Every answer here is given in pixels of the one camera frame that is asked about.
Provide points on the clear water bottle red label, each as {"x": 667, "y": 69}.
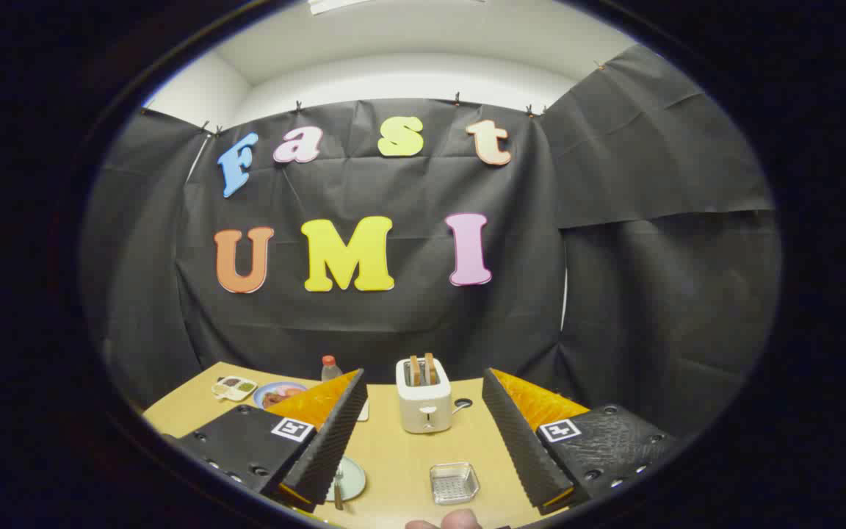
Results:
{"x": 330, "y": 369}

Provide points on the white toaster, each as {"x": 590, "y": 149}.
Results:
{"x": 423, "y": 411}

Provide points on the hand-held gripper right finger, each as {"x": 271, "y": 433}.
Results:
{"x": 518, "y": 441}

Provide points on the white square coaster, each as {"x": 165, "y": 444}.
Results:
{"x": 364, "y": 411}

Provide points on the ceiling light panel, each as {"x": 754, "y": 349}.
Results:
{"x": 335, "y": 4}

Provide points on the toast slice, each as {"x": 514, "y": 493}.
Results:
{"x": 430, "y": 367}
{"x": 415, "y": 371}

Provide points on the brown meat pieces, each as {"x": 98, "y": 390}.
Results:
{"x": 280, "y": 397}

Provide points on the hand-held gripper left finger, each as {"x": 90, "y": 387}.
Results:
{"x": 335, "y": 441}

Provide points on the light green plate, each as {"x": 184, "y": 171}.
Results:
{"x": 354, "y": 477}

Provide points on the blue oval plate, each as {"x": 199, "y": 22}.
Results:
{"x": 260, "y": 394}

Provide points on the white sauce packet tray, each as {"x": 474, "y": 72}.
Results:
{"x": 233, "y": 388}

